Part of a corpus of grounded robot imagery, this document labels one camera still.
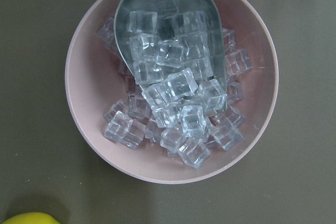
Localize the pink bowl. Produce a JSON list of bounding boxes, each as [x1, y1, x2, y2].
[[65, 0, 279, 184]]

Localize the clear plastic ice cubes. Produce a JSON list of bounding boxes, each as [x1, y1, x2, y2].
[[98, 0, 251, 168]]

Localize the metal ice scoop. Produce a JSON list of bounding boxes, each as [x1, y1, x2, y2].
[[113, 0, 227, 94]]

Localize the yellow lemon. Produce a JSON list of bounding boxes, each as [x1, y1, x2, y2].
[[3, 212, 60, 224]]

